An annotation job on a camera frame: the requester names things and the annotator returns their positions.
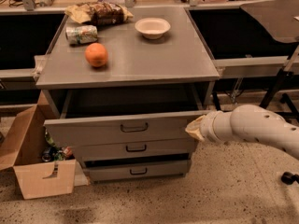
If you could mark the grey bottom drawer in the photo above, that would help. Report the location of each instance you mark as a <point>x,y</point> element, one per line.
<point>141,170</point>

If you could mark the orange fruit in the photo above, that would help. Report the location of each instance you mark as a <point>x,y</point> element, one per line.
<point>96,55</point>

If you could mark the white gripper with padding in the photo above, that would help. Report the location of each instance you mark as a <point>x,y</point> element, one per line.
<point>206,128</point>

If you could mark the green white soda can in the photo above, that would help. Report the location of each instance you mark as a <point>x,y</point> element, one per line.
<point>81,35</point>

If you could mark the grey drawer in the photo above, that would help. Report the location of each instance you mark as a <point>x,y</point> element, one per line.
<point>125,115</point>
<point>134,150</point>
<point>141,170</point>

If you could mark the cans inside cardboard box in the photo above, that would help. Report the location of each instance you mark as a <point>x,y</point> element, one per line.
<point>54,153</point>

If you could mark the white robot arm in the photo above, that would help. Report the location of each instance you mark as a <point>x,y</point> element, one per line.
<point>247,123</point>

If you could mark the black caster wheel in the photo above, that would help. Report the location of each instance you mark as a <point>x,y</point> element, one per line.
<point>289,178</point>

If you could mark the grey drawer cabinet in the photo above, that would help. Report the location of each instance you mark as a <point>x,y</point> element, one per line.
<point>178,57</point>

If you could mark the brown chip bag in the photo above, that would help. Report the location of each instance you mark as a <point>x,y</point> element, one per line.
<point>98,13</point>

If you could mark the grey top drawer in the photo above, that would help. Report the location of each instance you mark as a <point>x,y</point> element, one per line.
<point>125,115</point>

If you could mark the white paper bowl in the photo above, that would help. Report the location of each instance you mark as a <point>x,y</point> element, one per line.
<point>152,28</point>

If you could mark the grey middle drawer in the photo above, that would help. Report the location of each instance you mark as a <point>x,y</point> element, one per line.
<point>134,150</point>

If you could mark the cardboard box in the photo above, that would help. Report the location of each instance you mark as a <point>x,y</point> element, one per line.
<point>22,150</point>

